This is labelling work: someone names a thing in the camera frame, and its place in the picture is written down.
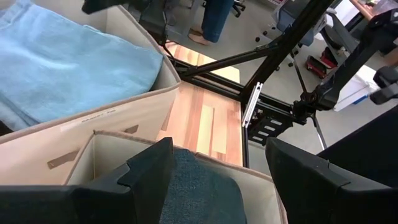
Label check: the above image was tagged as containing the black aluminium table frame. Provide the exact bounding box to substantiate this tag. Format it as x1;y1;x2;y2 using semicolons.
161;0;335;169

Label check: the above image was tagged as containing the dark green garment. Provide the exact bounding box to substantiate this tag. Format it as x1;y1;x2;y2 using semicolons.
159;148;248;224

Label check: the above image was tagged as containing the light blue denim garment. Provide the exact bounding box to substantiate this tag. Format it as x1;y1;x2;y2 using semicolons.
0;0;164;131

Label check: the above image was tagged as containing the beige fabric storage box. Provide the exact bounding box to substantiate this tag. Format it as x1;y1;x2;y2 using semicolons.
0;0;182;187
63;129;289;224

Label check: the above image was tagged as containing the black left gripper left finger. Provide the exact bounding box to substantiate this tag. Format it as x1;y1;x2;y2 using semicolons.
0;136;175;224

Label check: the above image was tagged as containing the black flat panel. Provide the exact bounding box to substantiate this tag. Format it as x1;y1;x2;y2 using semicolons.
317;105;398;189

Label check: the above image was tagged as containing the wooden desk top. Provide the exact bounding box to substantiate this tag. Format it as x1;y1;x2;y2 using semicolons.
349;0;398;21

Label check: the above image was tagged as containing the red wheeled case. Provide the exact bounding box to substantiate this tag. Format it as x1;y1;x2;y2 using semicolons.
305;46;339;79

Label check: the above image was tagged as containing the black armrest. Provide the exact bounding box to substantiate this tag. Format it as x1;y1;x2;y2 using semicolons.
369;65;398;105

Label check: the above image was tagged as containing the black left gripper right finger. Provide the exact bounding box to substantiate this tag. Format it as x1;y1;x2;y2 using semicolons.
266;136;398;224

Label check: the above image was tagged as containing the white box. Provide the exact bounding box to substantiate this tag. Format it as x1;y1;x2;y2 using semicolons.
334;64;382;112

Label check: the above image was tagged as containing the person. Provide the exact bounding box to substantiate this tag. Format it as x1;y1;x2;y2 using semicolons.
188;0;234;47

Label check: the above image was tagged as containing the black office chair base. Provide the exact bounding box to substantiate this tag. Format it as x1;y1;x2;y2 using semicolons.
231;0;247;18

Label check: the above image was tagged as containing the black stand with legs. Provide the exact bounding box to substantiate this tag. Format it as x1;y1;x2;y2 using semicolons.
292;7;398;150

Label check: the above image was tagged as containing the grey-blue office chair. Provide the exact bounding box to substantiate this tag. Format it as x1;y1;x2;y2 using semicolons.
254;0;330;68

